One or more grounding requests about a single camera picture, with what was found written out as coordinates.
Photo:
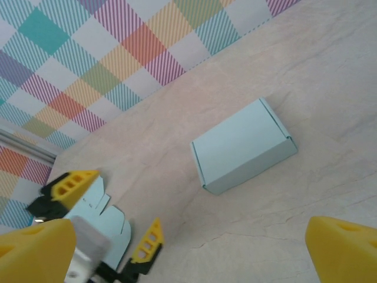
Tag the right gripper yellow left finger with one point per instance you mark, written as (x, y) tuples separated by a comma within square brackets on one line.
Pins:
[(35, 259)]

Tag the aluminium corner post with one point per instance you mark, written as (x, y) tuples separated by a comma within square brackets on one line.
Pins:
[(26, 144)]

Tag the light blue paper box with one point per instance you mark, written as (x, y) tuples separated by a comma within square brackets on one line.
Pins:
[(241, 147), (115, 230)]

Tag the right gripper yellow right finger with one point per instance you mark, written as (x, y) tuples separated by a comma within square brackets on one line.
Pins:
[(338, 259)]

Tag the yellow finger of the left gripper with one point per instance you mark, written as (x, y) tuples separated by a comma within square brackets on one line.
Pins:
[(147, 247), (70, 188)]

